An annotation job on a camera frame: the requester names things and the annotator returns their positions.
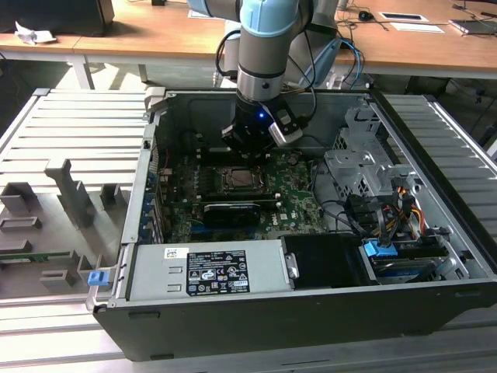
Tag metal socket cover frame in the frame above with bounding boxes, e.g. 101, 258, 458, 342
221, 167, 266, 193

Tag crumpled white paper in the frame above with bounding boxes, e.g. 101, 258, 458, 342
14, 21, 58, 46

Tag black disk drive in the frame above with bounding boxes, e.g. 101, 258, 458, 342
368, 254, 447, 280

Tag green motherboard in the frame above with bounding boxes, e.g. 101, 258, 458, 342
155, 149, 331, 244

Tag blue cables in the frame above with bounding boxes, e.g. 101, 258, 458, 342
341, 38, 366, 83

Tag wooden office desk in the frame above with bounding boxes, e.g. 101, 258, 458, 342
73, 0, 497, 81
0, 33, 96, 90

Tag silver square CPU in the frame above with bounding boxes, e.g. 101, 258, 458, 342
228, 171, 254, 188

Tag grey power supply unit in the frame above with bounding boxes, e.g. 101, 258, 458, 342
126, 239, 296, 302

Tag silver bay latch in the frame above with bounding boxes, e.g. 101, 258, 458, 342
284, 252, 300, 280

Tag black graphics card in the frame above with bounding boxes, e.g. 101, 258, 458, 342
202, 200, 262, 229

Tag grey notebook on desk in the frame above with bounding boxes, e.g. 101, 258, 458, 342
448, 17, 497, 37

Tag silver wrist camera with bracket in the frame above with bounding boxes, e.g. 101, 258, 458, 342
267, 108, 304, 148

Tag CPU socket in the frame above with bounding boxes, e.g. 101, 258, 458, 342
219, 166, 269, 194

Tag yellow red black wire bundle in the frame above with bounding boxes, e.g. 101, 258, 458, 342
378, 185, 428, 242

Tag blue plastic case latch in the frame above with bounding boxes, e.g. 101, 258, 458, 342
88, 271, 111, 288

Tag black RAM slot bank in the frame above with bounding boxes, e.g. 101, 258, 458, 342
201, 190, 275, 207
200, 146, 242, 169

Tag white code sticker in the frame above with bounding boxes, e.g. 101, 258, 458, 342
162, 246, 190, 260

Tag pale blue teach pendant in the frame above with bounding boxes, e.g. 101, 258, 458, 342
298, 38, 342, 87

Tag black open PC case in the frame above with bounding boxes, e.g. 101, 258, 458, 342
85, 88, 497, 361

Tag black power supply label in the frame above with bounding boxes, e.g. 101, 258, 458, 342
186, 249, 252, 295

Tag black data cables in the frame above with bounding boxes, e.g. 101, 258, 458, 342
309, 155, 380, 239

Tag grey parts rack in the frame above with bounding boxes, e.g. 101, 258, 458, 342
0, 157, 135, 300

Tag green RAM stick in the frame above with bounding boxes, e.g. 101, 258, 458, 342
0, 251, 73, 263

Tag black box on desk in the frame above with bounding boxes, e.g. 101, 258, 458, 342
0, 0, 116, 38

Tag blue disk carrier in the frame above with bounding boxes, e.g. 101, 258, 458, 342
363, 240, 399, 258

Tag white paper sheet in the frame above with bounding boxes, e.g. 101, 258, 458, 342
390, 22, 446, 34

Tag silver metal disk cage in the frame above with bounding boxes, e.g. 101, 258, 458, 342
324, 106, 424, 203

